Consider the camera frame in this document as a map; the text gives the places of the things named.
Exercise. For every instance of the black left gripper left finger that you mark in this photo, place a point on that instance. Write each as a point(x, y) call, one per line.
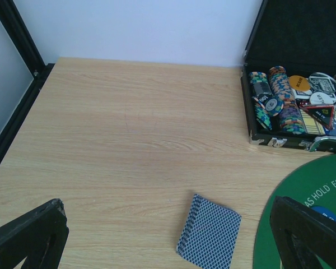
point(36, 238)

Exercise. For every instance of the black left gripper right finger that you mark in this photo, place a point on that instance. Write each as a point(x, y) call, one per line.
point(303, 236)

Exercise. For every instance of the blue small blind button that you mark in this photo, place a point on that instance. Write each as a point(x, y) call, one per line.
point(325, 212)

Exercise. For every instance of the blue patterned card deck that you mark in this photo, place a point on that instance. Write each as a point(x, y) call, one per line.
point(209, 235)

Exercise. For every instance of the chip row in case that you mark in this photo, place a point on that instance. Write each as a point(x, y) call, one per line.
point(261, 94)
point(290, 118)

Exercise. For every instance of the triangular all in button in case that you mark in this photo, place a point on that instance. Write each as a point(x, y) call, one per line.
point(324, 114)

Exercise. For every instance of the loose grey blue chip in case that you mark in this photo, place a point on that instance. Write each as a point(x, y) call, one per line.
point(273, 103)

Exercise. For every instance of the white dealer button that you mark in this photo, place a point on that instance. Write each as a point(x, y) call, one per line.
point(320, 98)

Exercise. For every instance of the orange big blind button in case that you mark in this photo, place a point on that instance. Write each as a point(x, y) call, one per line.
point(299, 83)

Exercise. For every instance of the leftmost chip row in case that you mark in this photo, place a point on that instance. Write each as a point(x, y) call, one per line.
point(261, 94)

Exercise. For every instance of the black poker chip case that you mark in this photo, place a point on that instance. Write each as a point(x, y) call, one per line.
point(301, 37)

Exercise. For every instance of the black aluminium frame post left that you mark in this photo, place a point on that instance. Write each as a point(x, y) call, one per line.
point(23, 73)

